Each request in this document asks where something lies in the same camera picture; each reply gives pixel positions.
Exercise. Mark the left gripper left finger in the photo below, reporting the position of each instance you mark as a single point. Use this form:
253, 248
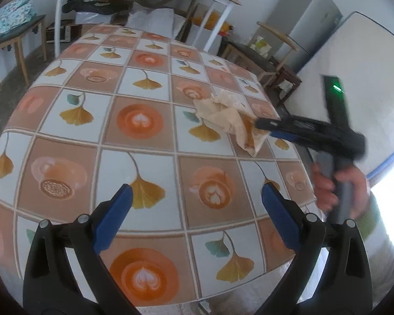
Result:
49, 285

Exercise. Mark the wooden chair black seat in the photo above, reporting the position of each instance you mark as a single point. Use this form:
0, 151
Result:
268, 66

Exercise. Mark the wooden chair with cushion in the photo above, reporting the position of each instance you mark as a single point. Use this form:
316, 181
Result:
17, 19

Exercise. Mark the grey refrigerator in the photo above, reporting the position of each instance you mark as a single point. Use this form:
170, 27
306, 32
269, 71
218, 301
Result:
308, 24

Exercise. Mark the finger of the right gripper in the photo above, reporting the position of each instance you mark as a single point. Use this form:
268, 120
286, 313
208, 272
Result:
286, 136
290, 124

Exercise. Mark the ginkgo patterned tablecloth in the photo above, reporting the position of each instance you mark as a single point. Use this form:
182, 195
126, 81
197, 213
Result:
117, 107

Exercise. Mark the beige paper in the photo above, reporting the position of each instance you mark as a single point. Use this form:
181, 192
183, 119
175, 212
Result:
225, 110

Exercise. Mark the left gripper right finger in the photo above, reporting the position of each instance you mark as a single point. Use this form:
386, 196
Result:
345, 283

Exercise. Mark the yellow plastic bag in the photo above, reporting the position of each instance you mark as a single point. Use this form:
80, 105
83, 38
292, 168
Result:
211, 22

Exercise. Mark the white mattress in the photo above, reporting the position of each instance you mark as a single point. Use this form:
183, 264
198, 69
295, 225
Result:
361, 53

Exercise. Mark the person's right hand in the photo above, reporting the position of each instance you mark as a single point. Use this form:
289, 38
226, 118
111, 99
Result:
324, 190

